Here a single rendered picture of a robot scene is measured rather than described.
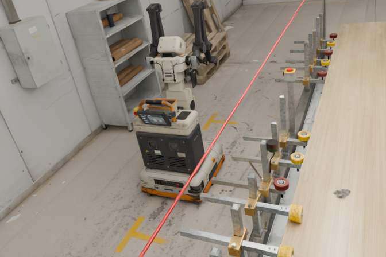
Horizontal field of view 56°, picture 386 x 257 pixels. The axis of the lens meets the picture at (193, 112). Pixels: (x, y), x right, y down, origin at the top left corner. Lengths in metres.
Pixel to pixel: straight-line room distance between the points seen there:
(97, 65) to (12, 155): 1.37
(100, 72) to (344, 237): 3.41
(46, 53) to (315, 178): 2.83
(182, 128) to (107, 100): 1.87
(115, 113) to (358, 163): 3.19
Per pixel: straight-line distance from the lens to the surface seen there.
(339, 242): 1.81
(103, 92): 4.60
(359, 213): 1.94
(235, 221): 1.66
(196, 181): 3.17
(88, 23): 4.31
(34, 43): 3.83
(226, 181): 2.18
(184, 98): 3.27
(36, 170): 4.25
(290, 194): 2.43
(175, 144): 3.10
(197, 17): 3.17
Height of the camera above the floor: 2.24
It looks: 28 degrees down
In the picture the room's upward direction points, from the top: 11 degrees counter-clockwise
